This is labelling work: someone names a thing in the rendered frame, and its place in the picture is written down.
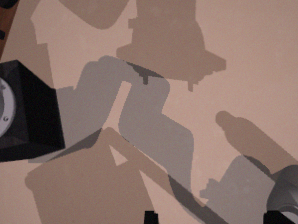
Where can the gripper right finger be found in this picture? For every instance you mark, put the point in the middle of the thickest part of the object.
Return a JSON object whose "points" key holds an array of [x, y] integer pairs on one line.
{"points": [[275, 217]]}

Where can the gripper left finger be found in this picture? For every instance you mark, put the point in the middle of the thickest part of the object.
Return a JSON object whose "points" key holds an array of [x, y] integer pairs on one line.
{"points": [[150, 217]]}

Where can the grey cylinder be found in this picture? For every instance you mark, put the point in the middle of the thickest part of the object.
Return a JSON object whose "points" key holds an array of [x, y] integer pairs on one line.
{"points": [[285, 190]]}

